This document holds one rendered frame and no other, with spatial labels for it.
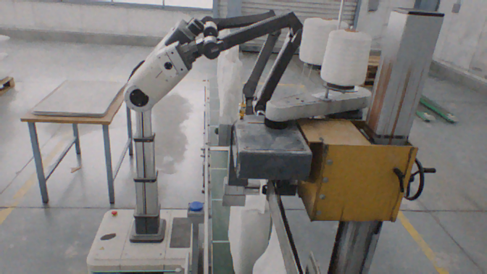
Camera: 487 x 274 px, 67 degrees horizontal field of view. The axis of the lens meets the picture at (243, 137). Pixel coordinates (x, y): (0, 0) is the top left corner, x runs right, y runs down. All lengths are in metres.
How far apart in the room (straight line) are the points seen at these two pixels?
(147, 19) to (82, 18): 1.40
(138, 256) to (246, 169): 1.32
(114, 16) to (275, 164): 8.12
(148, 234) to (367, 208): 1.43
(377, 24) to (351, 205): 8.50
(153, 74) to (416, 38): 1.12
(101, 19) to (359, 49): 8.25
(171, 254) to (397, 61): 1.66
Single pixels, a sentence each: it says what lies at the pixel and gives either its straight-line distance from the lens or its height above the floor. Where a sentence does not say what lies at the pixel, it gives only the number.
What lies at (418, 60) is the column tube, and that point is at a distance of 1.31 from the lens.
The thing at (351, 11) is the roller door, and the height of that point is 1.07.
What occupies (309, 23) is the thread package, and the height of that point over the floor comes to 1.67.
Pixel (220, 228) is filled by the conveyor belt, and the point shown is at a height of 0.38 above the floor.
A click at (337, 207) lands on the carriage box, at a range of 1.38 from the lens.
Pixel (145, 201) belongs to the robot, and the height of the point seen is 0.54.
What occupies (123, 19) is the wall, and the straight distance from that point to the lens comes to 9.03.
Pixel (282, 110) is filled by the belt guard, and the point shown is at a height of 1.41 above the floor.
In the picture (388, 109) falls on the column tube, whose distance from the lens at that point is 1.32.
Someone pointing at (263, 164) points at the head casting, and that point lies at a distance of 1.14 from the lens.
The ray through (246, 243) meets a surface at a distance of 1.82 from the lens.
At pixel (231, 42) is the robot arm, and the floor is 1.55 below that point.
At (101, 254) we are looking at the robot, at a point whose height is 0.26.
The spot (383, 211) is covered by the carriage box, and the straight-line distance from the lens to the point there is 1.46.
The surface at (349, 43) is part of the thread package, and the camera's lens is 1.17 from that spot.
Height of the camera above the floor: 1.84
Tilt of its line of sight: 25 degrees down
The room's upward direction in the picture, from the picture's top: 5 degrees clockwise
